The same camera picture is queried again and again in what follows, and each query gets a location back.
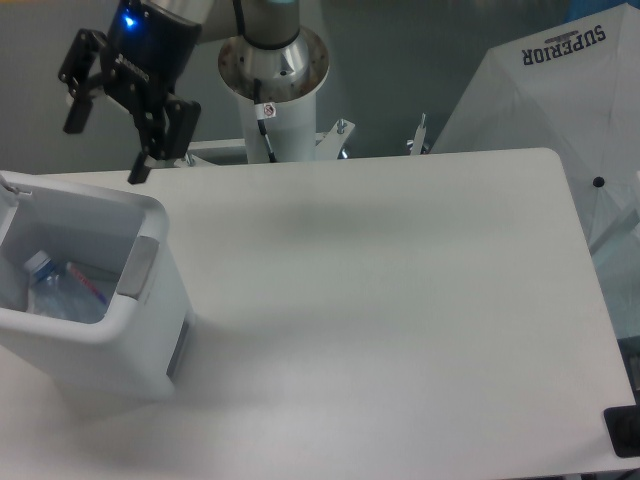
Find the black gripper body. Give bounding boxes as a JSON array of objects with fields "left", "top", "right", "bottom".
[{"left": 101, "top": 1, "right": 202, "bottom": 118}]

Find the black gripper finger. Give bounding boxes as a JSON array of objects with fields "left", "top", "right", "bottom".
[
  {"left": 58, "top": 29, "right": 108, "bottom": 135},
  {"left": 127, "top": 94, "right": 201, "bottom": 185}
]

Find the clear plastic water bottle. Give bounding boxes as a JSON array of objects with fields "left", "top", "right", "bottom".
[{"left": 23, "top": 250, "right": 109, "bottom": 324}]

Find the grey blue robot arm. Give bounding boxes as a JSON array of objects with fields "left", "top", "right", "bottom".
[{"left": 58, "top": 1, "right": 300, "bottom": 185}]

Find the white trash can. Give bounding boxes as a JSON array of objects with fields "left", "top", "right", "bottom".
[{"left": 1, "top": 171, "right": 194, "bottom": 400}]

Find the white umbrella with text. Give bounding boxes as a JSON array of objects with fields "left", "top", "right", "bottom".
[{"left": 433, "top": 3, "right": 639, "bottom": 242}]

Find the black device at table edge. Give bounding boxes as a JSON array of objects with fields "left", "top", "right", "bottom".
[{"left": 603, "top": 405, "right": 639, "bottom": 458}]

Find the white metal base frame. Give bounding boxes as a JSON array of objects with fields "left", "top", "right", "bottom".
[{"left": 172, "top": 112, "right": 430, "bottom": 168}]

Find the black cable on pedestal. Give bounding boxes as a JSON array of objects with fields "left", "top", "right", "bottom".
[{"left": 251, "top": 78, "right": 279, "bottom": 164}]

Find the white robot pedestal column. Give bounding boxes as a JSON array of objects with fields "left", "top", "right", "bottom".
[{"left": 218, "top": 27, "right": 329, "bottom": 164}]

